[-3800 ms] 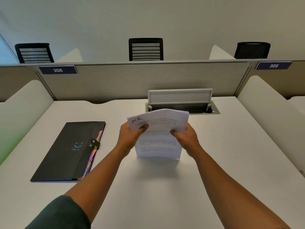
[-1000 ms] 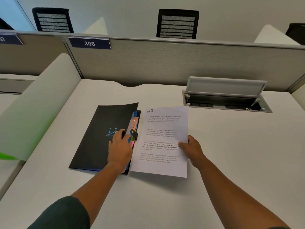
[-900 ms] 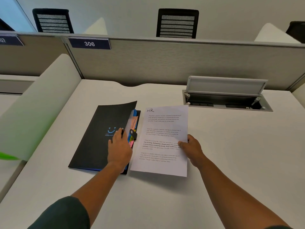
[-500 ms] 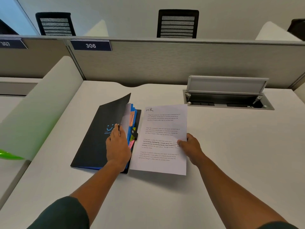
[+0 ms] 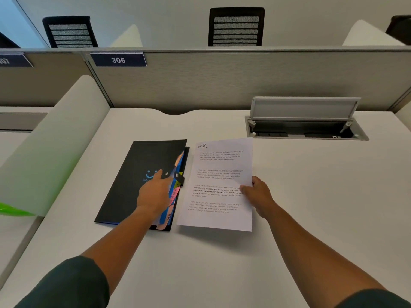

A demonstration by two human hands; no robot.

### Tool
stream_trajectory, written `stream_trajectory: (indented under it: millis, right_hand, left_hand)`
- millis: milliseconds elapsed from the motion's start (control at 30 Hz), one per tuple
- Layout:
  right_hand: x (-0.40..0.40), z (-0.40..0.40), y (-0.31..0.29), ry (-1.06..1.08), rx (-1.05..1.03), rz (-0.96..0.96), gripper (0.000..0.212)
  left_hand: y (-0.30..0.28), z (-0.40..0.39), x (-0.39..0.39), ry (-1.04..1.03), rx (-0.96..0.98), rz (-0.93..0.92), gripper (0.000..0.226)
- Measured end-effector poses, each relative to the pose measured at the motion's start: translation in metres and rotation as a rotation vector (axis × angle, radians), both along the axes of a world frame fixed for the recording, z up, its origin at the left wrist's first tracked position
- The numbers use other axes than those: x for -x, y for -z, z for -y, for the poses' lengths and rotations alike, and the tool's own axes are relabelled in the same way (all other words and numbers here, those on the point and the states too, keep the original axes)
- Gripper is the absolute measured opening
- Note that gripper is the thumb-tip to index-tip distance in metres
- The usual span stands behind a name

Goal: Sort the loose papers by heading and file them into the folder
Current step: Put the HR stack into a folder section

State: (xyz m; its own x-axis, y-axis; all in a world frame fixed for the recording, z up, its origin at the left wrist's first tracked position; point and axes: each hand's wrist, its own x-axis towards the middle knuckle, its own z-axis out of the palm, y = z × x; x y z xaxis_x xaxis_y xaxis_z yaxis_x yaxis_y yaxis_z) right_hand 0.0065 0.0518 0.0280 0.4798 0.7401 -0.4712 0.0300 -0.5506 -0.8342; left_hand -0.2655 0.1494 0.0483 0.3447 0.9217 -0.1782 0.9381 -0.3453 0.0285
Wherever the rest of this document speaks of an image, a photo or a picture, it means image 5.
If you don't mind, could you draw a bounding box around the person's right hand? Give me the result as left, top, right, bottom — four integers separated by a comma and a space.
240, 176, 277, 220

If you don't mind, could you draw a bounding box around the person's left hand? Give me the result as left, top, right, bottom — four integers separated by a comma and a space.
136, 169, 174, 222

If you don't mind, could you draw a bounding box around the black expanding folder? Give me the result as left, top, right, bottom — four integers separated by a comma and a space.
95, 139, 190, 232

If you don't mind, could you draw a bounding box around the thin white paper bundle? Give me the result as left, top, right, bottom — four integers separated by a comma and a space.
176, 137, 253, 232

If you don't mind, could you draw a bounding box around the person's left forearm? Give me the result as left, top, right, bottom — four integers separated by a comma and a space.
82, 207, 161, 296

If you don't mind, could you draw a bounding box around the person's right forearm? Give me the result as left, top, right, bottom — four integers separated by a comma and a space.
265, 203, 386, 308

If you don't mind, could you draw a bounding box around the white side desk divider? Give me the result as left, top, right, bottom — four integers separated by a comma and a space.
0, 74, 111, 217
395, 101, 411, 132

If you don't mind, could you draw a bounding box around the green left sleeve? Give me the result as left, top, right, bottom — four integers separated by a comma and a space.
14, 255, 110, 308

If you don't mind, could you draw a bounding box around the green sleeve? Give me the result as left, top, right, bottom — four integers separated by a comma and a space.
14, 255, 110, 308
335, 288, 411, 308

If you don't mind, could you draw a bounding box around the grey fabric partition panel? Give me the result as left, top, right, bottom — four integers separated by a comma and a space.
84, 47, 411, 115

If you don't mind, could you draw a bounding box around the blue desk number sign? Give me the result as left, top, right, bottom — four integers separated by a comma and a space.
89, 52, 148, 68
0, 53, 34, 68

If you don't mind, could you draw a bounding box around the green right sleeve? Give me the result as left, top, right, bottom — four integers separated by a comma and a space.
335, 288, 411, 308

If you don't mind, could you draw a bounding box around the beige partition panel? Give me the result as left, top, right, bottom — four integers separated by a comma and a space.
0, 49, 113, 107

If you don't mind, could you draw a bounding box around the black mesh office chair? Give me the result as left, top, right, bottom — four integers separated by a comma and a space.
208, 7, 266, 47
42, 15, 99, 48

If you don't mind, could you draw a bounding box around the grey desk cable box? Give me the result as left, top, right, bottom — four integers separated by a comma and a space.
245, 116, 370, 141

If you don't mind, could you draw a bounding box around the closed grey cable box lid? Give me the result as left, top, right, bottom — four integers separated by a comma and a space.
0, 112, 49, 131

